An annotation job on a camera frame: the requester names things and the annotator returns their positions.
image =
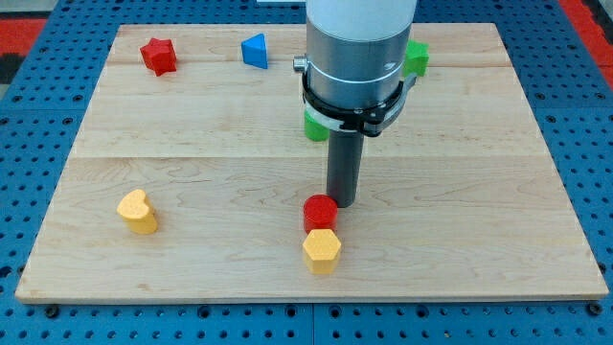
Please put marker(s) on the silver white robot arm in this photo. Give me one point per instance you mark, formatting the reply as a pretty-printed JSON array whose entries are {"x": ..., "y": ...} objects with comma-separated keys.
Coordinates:
[{"x": 355, "y": 49}]

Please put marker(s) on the yellow heart block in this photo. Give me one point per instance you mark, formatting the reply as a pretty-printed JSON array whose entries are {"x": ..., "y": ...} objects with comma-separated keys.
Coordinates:
[{"x": 137, "y": 213}]

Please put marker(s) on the red cylinder block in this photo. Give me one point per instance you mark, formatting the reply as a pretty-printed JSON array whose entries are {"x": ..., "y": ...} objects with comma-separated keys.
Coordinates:
[{"x": 320, "y": 212}]

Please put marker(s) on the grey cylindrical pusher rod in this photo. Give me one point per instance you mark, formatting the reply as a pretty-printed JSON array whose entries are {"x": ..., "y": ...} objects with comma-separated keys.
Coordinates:
[{"x": 344, "y": 158}]

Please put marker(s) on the green cylinder block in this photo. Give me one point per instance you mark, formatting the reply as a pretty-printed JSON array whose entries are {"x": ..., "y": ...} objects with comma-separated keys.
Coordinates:
[{"x": 313, "y": 130}]

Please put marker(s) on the yellow hexagon block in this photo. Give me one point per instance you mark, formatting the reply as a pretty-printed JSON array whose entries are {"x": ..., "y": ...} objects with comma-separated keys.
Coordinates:
[{"x": 321, "y": 251}]

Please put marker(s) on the wooden board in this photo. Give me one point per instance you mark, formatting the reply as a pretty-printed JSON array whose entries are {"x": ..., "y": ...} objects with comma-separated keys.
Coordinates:
[{"x": 459, "y": 199}]

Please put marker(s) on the blue triangle block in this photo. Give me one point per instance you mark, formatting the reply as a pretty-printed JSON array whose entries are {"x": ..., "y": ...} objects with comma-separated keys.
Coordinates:
[{"x": 254, "y": 51}]

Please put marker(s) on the green star block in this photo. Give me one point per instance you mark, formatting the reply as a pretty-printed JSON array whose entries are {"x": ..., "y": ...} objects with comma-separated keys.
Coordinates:
[{"x": 416, "y": 58}]

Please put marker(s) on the red star block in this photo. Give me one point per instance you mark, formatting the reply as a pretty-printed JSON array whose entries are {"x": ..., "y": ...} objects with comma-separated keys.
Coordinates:
[{"x": 159, "y": 56}]

